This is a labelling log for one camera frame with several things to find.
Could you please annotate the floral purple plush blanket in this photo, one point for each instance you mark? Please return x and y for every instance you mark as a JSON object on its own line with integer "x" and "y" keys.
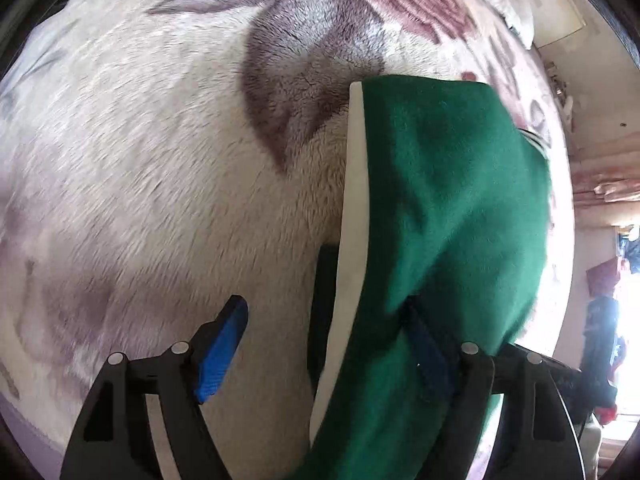
{"x": 150, "y": 160}

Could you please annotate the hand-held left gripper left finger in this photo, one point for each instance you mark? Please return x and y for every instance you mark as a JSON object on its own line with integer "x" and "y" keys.
{"x": 220, "y": 355}

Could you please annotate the white pillow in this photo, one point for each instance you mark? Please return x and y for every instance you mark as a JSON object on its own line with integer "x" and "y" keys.
{"x": 517, "y": 15}

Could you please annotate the green and cream varsity jacket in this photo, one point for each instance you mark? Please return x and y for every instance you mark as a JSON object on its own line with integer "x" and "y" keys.
{"x": 450, "y": 210}

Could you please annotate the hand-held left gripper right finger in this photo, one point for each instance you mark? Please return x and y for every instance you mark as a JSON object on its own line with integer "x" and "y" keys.
{"x": 432, "y": 360}

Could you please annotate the pile of mixed clothes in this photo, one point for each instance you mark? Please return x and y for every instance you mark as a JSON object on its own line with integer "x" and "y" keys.
{"x": 607, "y": 310}

